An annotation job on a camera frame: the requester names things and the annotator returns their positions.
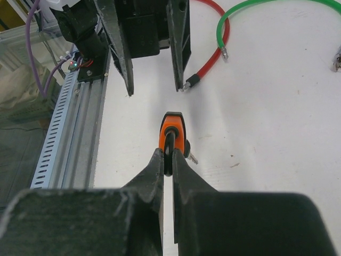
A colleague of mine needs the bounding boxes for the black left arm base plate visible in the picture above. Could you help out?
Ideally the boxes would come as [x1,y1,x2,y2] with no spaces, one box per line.
[77,49,109,83]

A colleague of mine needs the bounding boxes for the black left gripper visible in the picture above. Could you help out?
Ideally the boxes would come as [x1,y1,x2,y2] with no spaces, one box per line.
[94,0,191,96]

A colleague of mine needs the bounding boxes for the orange black padlock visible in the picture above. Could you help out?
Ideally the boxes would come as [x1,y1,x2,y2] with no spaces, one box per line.
[159,111,186,177]

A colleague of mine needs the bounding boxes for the keys of orange padlock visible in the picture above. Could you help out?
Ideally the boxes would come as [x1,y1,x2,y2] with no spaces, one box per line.
[184,140,198,165]

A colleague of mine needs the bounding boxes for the aluminium mounting rail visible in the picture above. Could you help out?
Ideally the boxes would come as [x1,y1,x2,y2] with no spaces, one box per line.
[48,79,106,189]

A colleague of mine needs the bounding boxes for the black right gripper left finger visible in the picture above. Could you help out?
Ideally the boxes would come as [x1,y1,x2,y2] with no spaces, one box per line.
[1,148,164,255]

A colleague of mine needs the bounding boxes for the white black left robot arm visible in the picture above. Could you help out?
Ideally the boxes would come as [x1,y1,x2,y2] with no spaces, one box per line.
[49,1,191,95]

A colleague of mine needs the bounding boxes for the green cable lock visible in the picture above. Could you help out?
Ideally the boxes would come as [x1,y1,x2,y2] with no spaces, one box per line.
[226,1,340,63]

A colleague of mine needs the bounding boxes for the silver keys of green lock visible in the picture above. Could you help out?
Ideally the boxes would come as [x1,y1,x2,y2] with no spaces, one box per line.
[331,46,341,72]

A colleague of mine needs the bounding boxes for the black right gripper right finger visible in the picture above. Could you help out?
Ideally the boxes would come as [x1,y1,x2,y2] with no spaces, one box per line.
[172,150,336,255]

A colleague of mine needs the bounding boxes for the red cable lock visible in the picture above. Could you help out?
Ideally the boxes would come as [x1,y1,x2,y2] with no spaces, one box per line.
[180,0,230,92]

